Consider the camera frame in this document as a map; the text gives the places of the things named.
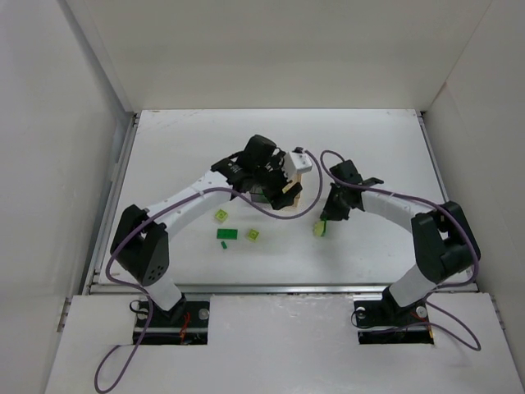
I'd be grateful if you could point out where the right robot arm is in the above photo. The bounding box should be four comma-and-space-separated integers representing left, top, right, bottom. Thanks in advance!
321, 160, 481, 329

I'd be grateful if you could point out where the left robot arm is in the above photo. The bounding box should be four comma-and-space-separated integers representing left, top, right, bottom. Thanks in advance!
110, 135, 313, 323

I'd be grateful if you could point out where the orange transparent container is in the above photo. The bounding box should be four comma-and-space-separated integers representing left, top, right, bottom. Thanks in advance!
282, 172, 304, 210

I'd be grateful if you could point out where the grey transparent container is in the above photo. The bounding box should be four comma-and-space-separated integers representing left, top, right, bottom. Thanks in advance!
249, 186, 271, 204

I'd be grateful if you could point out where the lime lego brick right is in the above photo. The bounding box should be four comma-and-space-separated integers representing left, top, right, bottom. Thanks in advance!
245, 228, 260, 242

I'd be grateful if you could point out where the lime lego brick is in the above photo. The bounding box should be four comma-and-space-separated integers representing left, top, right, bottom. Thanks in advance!
245, 228, 260, 242
214, 209, 229, 223

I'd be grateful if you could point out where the lime lego brick left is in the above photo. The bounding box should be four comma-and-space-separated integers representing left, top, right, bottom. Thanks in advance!
214, 209, 229, 223

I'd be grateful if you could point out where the dark green flat lego plate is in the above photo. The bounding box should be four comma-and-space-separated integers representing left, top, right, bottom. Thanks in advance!
217, 228, 238, 240

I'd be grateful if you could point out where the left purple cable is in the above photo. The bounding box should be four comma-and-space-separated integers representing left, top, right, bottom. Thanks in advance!
94, 148, 323, 391

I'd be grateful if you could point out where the purple cable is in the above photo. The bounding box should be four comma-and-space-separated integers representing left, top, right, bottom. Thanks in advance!
94, 148, 323, 391
320, 149, 482, 350

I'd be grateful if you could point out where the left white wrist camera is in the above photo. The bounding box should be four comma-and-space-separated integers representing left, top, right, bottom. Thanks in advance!
283, 147, 313, 180

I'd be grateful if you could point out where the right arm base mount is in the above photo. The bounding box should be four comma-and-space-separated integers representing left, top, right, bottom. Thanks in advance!
351, 300, 434, 345

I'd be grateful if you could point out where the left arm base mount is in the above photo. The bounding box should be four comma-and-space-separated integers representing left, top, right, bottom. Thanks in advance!
141, 300, 210, 346

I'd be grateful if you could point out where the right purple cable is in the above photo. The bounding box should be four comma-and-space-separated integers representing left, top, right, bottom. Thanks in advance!
320, 149, 482, 350

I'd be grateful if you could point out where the aluminium rail front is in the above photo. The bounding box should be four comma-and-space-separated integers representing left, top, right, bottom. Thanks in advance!
84, 282, 491, 296

